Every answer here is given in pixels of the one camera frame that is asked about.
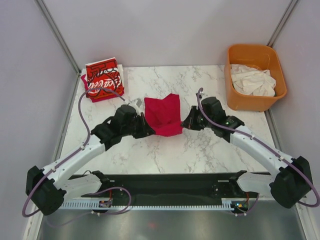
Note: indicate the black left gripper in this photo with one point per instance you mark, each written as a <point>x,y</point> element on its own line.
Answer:
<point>145,129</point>

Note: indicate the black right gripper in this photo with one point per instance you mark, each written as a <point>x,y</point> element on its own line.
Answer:
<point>189,122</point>

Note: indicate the crimson red t-shirt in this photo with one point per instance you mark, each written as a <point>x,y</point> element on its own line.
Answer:
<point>164,115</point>

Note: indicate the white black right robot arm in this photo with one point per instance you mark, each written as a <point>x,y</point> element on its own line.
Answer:
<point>288,180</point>

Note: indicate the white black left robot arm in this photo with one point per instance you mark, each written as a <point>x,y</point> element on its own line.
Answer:
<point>49,187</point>

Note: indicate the red Coca-Cola folded shirt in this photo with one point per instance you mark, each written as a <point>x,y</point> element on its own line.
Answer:
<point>101,75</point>

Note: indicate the white crumpled cloth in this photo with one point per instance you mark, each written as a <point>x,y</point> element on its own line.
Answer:
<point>251,81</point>

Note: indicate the orange plastic basket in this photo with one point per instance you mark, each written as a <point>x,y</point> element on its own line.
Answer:
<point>260,57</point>

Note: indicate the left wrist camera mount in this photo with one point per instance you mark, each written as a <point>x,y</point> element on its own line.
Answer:
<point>136,104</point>

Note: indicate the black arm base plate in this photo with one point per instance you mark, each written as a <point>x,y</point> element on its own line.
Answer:
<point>171,189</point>

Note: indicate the white slotted cable duct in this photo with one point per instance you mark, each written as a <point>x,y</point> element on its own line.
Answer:
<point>102,205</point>

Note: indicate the right aluminium corner post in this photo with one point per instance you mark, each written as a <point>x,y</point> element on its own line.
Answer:
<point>282,22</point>

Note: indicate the aluminium corner post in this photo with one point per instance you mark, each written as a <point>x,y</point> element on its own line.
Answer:
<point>282,22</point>
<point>57,34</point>

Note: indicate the left aluminium corner post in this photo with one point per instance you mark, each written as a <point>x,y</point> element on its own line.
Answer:
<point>57,34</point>

